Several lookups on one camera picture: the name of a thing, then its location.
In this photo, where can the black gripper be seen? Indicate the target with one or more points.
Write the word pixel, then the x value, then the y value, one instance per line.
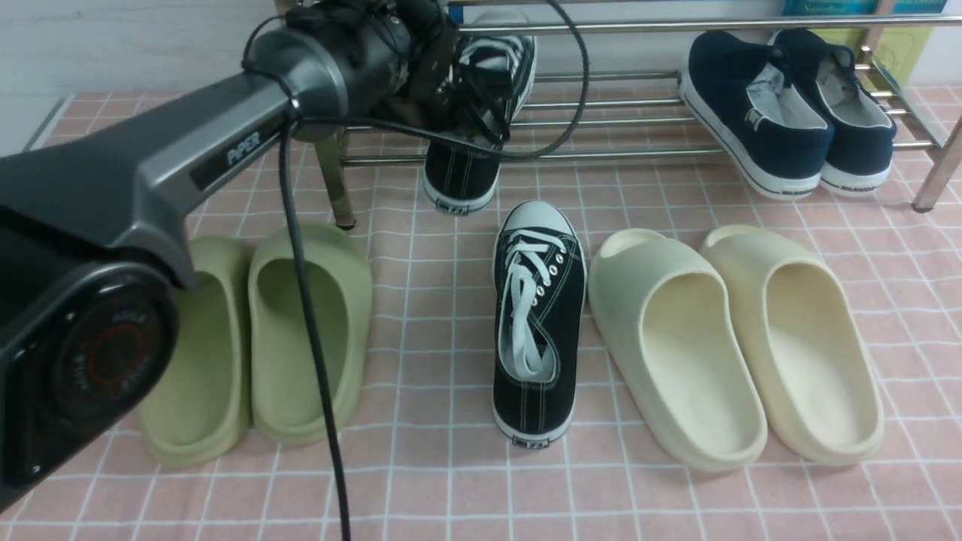
pixel 425 100

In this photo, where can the black canvas sneaker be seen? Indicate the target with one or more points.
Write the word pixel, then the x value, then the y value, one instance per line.
pixel 539 271
pixel 492 80

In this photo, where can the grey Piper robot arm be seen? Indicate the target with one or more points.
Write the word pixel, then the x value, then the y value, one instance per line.
pixel 158 263

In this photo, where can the navy slip-on shoe left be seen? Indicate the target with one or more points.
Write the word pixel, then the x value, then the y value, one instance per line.
pixel 746 97

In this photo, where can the navy slip-on shoe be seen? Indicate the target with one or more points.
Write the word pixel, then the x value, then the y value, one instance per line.
pixel 746 97
pixel 859 158

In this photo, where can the cream left foam slipper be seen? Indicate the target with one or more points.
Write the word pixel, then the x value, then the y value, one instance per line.
pixel 663 312

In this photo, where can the cream foam slipper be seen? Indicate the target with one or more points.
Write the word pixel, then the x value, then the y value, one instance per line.
pixel 663 312
pixel 800 340

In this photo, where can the pink grid tablecloth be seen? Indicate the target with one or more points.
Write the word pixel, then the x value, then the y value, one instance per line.
pixel 424 460

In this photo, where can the green left foam slipper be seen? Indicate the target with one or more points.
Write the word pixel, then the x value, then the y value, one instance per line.
pixel 201 407

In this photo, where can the navy slip-on shoe right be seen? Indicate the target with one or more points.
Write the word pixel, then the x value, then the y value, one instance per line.
pixel 859 158

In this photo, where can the yellow green box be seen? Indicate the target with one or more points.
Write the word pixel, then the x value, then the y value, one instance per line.
pixel 898 50

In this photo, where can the cream right foam slipper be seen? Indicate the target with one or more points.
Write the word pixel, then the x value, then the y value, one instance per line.
pixel 800 340

